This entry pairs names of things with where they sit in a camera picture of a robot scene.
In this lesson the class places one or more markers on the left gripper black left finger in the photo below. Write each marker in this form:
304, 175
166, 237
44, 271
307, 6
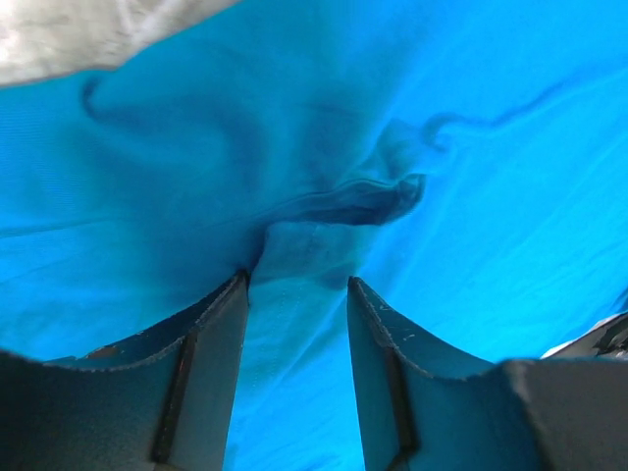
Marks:
161, 399

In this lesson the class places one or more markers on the teal blue t shirt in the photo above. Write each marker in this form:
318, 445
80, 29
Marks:
467, 159

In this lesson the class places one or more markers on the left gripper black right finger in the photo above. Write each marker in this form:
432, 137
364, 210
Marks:
424, 404

